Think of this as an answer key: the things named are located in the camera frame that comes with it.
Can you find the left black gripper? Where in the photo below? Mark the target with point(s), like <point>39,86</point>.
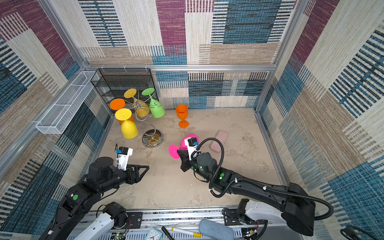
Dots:
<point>137,177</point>

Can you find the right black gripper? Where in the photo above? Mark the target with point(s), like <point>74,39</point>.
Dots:
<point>184,157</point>

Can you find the pink wine glass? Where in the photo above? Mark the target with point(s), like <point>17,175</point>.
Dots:
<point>180,145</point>

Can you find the chrome wine glass rack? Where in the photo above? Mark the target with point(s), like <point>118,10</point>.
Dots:
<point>151,137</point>

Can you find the orange front wine glass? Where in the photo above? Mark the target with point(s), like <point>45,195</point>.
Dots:
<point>182,113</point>

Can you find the orange wine glass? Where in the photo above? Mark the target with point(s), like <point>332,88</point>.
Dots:
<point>182,113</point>
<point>118,104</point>

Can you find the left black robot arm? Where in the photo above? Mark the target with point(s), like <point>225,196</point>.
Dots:
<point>103,176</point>

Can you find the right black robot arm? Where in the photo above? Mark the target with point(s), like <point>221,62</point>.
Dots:
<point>290,204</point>

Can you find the green wine glass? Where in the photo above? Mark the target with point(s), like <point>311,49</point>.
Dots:
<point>156,107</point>

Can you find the amber yellow wine glass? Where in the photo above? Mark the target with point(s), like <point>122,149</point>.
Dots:
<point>141,108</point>

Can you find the orange back wine glass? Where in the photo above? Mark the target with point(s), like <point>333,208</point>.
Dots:
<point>118,104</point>

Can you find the black pen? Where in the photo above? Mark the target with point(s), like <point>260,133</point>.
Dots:
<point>166,232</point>

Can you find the teal alarm clock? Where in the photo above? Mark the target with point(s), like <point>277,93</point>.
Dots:
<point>154,234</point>

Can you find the blue grey cloth pouch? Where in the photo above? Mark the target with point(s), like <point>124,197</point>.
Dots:
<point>216,231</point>

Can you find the yellow white marker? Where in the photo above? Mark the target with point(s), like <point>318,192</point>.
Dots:
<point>186,232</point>

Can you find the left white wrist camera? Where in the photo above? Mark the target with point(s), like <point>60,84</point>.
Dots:
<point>123,154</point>

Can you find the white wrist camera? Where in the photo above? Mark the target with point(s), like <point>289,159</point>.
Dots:
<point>192,144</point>
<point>123,154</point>

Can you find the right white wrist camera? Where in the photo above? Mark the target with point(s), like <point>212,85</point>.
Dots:
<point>192,144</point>

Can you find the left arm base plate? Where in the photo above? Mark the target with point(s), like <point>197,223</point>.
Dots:
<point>133,220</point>

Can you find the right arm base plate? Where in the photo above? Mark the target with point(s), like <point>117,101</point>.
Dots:
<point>232,218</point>

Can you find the black wire shelf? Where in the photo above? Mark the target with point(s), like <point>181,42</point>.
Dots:
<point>112,83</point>

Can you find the white mesh wall basket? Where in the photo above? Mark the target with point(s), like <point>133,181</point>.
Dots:
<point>58,117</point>

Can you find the black cable corner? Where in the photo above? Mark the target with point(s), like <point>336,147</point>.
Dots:
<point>350,232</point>

